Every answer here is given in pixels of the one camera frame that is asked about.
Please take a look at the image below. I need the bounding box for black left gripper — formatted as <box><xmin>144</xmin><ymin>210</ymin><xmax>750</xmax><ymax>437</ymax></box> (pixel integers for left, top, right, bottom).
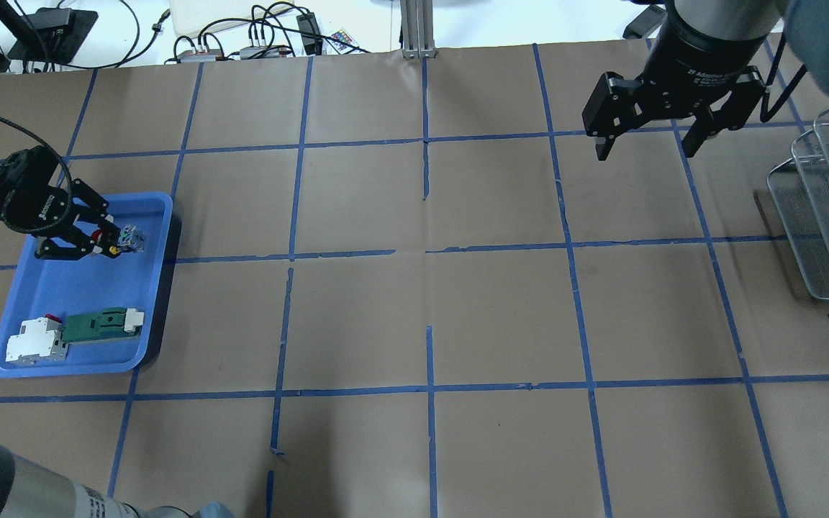
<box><xmin>0</xmin><ymin>145</ymin><xmax>119</xmax><ymax>261</ymax></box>

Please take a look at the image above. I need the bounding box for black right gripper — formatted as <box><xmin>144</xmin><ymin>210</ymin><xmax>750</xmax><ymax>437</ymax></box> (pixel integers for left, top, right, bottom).
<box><xmin>581</xmin><ymin>11</ymin><xmax>772</xmax><ymax>161</ymax></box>

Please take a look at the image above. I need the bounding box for red emergency stop button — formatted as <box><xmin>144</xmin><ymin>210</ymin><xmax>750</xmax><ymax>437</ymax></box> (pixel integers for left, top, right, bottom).
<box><xmin>91</xmin><ymin>225</ymin><xmax>147</xmax><ymax>258</ymax></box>

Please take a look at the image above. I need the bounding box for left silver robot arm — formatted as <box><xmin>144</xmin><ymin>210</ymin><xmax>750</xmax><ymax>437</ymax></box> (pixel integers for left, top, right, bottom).
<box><xmin>0</xmin><ymin>142</ymin><xmax>188</xmax><ymax>517</ymax></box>

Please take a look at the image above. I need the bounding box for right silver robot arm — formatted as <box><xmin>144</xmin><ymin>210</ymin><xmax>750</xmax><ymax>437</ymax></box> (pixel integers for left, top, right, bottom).
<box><xmin>582</xmin><ymin>1</ymin><xmax>829</xmax><ymax>161</ymax></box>

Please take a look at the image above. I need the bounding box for blue plastic tray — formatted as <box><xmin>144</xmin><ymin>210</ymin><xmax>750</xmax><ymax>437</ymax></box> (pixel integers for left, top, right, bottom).
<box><xmin>0</xmin><ymin>191</ymin><xmax>181</xmax><ymax>379</ymax></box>

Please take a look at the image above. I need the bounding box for green relay module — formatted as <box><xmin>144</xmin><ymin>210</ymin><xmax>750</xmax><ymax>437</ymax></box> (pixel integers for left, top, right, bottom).
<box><xmin>62</xmin><ymin>307</ymin><xmax>145</xmax><ymax>344</ymax></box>

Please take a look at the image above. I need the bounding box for white circuit breaker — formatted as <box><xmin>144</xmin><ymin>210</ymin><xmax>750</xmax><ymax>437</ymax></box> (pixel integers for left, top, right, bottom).
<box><xmin>4</xmin><ymin>314</ymin><xmax>68</xmax><ymax>366</ymax></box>

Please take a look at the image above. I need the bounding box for black monitor stand base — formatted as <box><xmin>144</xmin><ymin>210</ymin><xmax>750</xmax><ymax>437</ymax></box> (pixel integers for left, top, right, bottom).
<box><xmin>0</xmin><ymin>1</ymin><xmax>99</xmax><ymax>65</ymax></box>

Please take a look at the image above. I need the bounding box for grey usb hub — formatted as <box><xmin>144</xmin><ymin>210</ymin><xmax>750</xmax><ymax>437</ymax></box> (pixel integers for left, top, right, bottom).
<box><xmin>168</xmin><ymin>45</ymin><xmax>295</xmax><ymax>63</ymax></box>

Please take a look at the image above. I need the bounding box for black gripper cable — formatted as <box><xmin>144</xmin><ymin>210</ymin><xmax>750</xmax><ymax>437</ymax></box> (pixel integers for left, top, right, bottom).
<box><xmin>0</xmin><ymin>104</ymin><xmax>73</xmax><ymax>235</ymax></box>

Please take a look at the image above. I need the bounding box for aluminium frame post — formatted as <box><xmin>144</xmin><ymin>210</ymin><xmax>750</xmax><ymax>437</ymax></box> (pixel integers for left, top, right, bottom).
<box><xmin>400</xmin><ymin>0</ymin><xmax>437</xmax><ymax>60</ymax></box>

